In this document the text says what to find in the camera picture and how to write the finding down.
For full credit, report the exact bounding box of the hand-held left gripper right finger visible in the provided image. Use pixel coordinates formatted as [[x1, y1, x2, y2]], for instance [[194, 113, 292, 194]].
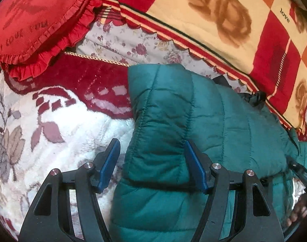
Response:
[[185, 140, 285, 242]]

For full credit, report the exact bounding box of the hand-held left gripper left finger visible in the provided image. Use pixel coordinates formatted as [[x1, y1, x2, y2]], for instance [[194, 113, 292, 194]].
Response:
[[19, 138, 122, 242]]

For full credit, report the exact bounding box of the green puffer jacket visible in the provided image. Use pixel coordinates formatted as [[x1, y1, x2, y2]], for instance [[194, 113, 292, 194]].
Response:
[[109, 64, 307, 242]]

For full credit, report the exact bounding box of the person's right hand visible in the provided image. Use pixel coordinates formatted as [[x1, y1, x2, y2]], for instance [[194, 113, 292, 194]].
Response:
[[286, 194, 307, 230]]

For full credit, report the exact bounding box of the white maroon plush floral blanket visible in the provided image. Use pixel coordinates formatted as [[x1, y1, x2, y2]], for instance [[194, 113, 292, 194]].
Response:
[[0, 52, 137, 242]]

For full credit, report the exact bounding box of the black cloth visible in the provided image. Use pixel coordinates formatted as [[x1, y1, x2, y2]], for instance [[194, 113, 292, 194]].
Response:
[[212, 74, 267, 107]]

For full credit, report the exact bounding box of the grey floral bed sheet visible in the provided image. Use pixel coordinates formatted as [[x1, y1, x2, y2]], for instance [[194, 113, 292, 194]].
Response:
[[75, 18, 245, 94]]

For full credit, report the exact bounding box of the rose print checkered blanket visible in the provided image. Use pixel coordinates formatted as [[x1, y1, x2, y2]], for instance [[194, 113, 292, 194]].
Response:
[[100, 0, 307, 142]]

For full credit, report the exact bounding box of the red heart-shaped frilled pillow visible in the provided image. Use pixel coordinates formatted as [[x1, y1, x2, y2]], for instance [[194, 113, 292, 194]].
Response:
[[0, 0, 114, 81]]

